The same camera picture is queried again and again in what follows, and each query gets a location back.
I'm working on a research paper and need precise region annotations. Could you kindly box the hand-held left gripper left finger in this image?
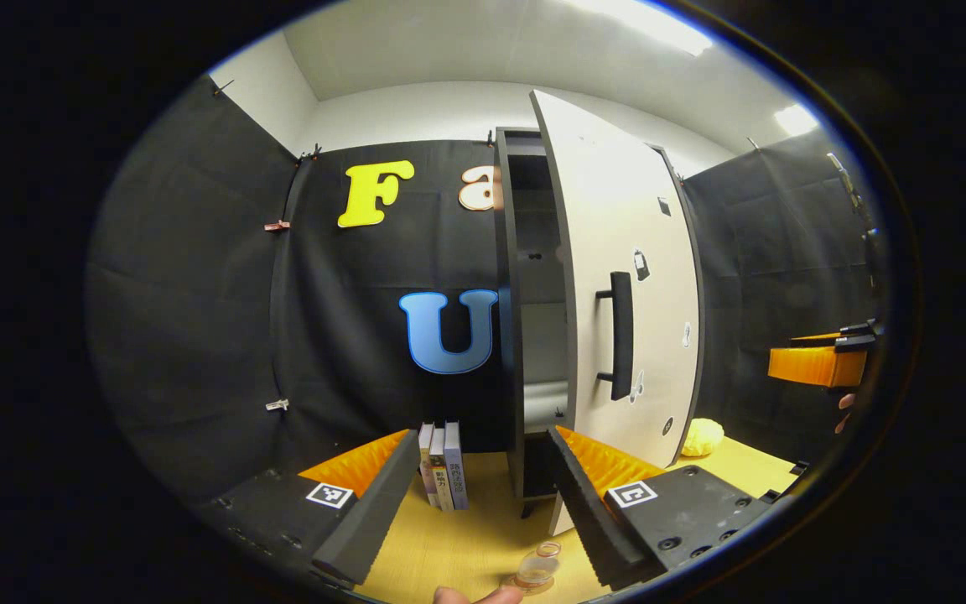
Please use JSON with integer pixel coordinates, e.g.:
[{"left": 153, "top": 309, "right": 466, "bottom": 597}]
[{"left": 198, "top": 428, "right": 421, "bottom": 586}]

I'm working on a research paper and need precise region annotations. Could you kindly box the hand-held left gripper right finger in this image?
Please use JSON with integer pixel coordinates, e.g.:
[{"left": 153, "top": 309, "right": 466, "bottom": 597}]
[{"left": 546, "top": 424, "right": 773, "bottom": 591}]

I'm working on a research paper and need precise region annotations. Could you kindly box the small clear glass bottle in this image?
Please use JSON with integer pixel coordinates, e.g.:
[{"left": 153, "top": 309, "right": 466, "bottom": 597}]
[{"left": 515, "top": 541, "right": 564, "bottom": 588}]

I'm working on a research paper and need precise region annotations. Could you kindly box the black cabinet door handle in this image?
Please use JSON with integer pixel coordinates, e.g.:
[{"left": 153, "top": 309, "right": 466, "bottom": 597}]
[{"left": 595, "top": 270, "right": 636, "bottom": 403}]

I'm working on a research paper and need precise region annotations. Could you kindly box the beige cabinet door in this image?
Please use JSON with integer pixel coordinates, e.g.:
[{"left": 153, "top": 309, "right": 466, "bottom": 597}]
[{"left": 529, "top": 88, "right": 702, "bottom": 538}]

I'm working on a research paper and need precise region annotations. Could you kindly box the white cover book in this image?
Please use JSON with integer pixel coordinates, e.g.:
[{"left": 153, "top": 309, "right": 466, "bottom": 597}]
[{"left": 418, "top": 422, "right": 436, "bottom": 506}]

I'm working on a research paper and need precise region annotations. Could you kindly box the lavender spine book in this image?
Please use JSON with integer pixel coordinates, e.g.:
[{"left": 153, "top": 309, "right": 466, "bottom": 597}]
[{"left": 444, "top": 420, "right": 470, "bottom": 511}]

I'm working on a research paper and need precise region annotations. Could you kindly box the yellow bumpy round object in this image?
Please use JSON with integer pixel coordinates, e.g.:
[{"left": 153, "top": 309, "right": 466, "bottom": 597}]
[{"left": 681, "top": 418, "right": 725, "bottom": 458}]

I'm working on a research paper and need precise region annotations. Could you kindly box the small ceiling light panel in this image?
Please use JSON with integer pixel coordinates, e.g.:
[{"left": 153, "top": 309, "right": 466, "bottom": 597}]
[{"left": 775, "top": 103, "right": 821, "bottom": 138}]

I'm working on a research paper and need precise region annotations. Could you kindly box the black backdrop cloth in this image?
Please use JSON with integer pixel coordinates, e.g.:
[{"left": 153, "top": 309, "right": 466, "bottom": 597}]
[{"left": 85, "top": 74, "right": 886, "bottom": 504}]

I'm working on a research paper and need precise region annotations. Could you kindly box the long ceiling light panel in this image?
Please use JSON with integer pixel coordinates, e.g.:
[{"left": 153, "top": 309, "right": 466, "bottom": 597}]
[{"left": 563, "top": 0, "right": 714, "bottom": 57}]

